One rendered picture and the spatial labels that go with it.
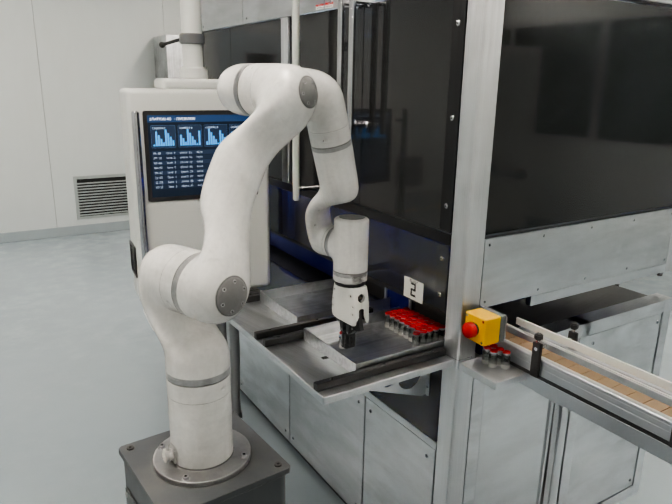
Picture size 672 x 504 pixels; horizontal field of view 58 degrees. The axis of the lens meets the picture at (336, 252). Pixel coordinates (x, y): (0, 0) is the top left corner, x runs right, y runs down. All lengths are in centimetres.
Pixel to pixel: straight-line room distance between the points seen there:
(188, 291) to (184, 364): 15
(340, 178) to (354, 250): 19
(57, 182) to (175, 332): 565
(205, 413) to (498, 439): 100
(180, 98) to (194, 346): 121
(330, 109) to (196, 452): 72
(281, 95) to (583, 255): 111
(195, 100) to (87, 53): 458
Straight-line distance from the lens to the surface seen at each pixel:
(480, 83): 148
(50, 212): 678
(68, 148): 672
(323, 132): 129
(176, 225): 223
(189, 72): 223
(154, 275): 112
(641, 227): 211
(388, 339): 173
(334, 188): 134
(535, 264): 174
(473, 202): 151
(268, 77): 113
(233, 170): 110
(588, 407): 153
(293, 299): 201
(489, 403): 180
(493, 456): 192
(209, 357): 113
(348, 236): 140
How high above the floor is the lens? 158
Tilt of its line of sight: 16 degrees down
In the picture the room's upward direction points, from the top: 1 degrees clockwise
